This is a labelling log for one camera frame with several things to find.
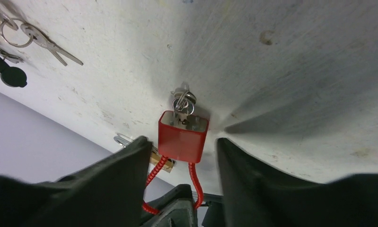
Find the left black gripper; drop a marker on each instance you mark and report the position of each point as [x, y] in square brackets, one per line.
[176, 210]

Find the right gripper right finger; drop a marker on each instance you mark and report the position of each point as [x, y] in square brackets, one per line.
[256, 194]

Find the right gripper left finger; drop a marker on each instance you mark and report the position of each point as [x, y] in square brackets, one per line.
[109, 193]

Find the red cable lock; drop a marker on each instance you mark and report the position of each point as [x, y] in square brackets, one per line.
[181, 139]

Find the yellow black padlock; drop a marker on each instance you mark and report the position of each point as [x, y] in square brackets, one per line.
[12, 76]

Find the brass padlock long shackle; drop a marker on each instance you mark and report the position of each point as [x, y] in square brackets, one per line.
[155, 156]

